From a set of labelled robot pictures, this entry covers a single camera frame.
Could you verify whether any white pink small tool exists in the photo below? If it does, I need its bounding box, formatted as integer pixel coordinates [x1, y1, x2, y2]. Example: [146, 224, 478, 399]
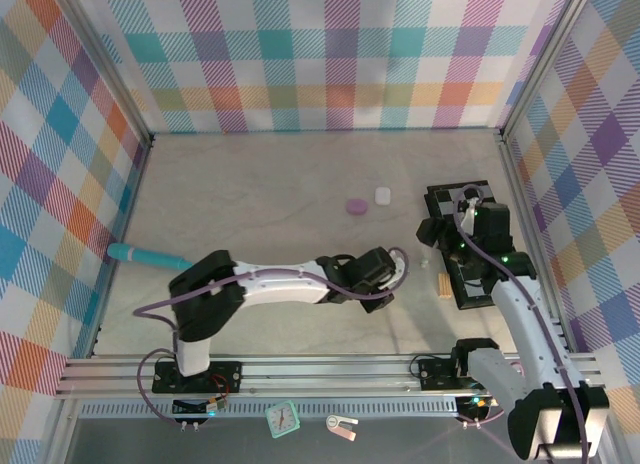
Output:
[325, 414, 360, 442]

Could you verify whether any aluminium mounting rail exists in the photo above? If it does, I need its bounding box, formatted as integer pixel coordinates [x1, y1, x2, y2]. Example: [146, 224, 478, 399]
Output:
[54, 353, 609, 400]

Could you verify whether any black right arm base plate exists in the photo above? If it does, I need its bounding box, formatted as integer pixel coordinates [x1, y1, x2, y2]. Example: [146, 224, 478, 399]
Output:
[417, 356, 481, 391]

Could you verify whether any small controller board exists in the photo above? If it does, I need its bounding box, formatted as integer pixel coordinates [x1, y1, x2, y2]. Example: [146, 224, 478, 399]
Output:
[455, 394, 501, 421]
[172, 396, 227, 418]

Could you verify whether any teal alarm clock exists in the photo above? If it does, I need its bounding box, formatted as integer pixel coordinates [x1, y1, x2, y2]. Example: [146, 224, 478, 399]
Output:
[264, 399, 303, 439]

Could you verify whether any aluminium side rail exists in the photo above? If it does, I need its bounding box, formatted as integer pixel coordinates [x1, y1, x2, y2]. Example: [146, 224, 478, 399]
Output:
[497, 133, 574, 358]
[87, 136, 154, 360]

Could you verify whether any aluminium rear rail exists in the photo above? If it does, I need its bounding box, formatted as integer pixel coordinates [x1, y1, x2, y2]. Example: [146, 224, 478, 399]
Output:
[149, 126, 504, 136]

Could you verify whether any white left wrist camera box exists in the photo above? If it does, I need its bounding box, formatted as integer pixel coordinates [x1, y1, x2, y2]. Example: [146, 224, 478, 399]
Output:
[389, 256, 409, 290]

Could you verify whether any black grey chessboard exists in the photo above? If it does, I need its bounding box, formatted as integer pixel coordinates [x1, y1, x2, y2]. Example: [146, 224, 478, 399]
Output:
[424, 180, 501, 311]

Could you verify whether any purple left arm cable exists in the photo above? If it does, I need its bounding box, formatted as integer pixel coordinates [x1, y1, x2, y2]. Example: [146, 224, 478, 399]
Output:
[134, 247, 411, 426]

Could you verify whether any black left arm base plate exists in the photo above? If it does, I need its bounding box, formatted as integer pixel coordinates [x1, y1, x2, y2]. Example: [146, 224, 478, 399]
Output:
[152, 361, 243, 394]

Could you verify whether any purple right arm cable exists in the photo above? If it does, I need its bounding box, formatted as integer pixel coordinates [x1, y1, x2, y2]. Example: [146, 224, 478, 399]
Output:
[451, 183, 591, 460]

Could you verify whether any aluminium frame post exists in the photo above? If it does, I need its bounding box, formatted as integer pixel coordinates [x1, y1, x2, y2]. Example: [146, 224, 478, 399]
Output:
[498, 0, 600, 141]
[52, 0, 154, 148]

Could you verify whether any slotted grey cable duct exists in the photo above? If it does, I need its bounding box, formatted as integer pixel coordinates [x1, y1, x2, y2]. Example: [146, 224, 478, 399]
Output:
[79, 402, 461, 417]

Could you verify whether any teal pen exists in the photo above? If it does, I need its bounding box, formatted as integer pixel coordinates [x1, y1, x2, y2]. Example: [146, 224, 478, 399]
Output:
[106, 242, 194, 271]

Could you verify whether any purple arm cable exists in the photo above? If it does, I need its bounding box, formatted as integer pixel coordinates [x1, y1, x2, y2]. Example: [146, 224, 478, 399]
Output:
[451, 183, 591, 460]
[134, 247, 411, 426]

